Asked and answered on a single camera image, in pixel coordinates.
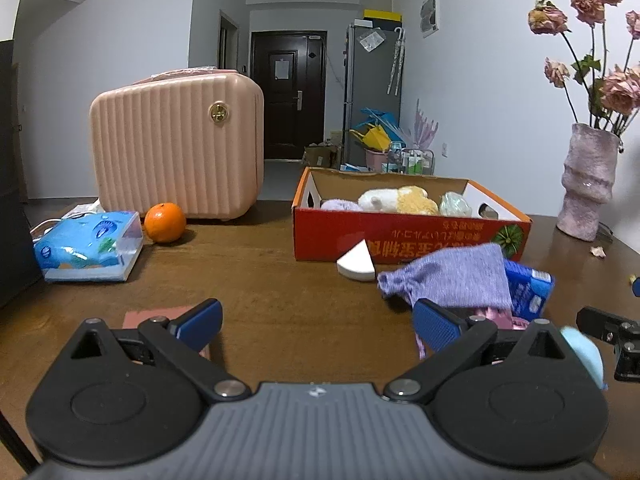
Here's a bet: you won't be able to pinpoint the clear plastic bag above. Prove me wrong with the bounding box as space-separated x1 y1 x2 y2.
357 30 387 53

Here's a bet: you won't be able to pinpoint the blue carton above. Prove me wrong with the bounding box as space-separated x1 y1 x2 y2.
502 259 555 321

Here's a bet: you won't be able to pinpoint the cart with bottles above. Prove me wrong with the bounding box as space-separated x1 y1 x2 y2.
382 142 436 176

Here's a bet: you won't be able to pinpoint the brown cardboard box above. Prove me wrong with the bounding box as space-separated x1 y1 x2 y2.
302 142 343 168

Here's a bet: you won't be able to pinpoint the red cardboard box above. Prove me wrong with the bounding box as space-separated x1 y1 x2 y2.
292 166 532 263

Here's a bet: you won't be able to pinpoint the dark brown door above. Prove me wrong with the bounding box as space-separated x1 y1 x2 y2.
250 30 328 161

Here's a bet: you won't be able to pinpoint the dried pink roses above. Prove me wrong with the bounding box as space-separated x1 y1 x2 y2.
527 0 640 136

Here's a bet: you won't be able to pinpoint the purple knit pouch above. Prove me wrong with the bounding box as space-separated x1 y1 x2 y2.
377 242 513 311

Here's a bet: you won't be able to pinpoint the folded white umbrella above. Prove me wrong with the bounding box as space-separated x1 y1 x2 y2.
387 27 406 96

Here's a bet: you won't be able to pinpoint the pink and cream sponge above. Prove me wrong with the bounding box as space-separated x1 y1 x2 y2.
124 310 213 361

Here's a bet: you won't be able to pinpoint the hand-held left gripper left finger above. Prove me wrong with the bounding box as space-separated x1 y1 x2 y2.
57 298 252 402

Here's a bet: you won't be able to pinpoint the pink crinkled sheet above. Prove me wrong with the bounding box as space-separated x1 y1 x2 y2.
132 66 238 86

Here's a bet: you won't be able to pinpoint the white cable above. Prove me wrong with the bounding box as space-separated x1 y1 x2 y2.
30 217 63 237

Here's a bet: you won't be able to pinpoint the light blue plush toy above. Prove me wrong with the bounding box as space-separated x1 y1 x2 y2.
560 326 607 391

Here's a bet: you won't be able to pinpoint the white round sponge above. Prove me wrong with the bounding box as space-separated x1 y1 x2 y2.
336 239 377 282

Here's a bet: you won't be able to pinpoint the iridescent white pouch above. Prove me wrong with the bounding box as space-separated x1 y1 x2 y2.
438 191 473 217

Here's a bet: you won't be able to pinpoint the pink bucket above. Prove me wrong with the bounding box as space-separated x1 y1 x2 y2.
363 146 396 173

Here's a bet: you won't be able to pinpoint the blue tissue pack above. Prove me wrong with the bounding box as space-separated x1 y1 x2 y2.
32 200 145 283

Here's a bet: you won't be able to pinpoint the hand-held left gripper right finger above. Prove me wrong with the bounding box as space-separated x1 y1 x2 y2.
382 298 583 403

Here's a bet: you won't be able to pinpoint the grey refrigerator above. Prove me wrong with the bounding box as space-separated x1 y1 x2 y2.
342 22 407 166

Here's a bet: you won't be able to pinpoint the yellow plush toy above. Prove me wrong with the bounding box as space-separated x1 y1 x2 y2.
357 186 441 216

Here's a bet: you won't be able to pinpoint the side room door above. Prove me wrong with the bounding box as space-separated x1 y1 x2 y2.
219 10 240 68

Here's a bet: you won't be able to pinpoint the pink textured vase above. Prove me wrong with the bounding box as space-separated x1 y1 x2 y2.
556 122 623 242

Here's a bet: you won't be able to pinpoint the pink feather decoration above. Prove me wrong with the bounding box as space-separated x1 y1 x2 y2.
412 100 441 148

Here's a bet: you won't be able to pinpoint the yellow bag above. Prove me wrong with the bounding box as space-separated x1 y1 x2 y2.
350 125 391 153

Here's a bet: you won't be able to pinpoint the yellow and black box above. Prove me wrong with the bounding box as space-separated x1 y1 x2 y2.
363 8 403 24

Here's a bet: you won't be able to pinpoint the orange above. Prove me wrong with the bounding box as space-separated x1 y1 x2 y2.
144 202 187 244

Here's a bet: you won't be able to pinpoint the black paper bag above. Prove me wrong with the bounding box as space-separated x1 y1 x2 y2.
0 40 43 308

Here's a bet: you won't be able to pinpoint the pink ribbed suitcase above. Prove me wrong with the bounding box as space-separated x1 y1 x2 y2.
90 67 265 222

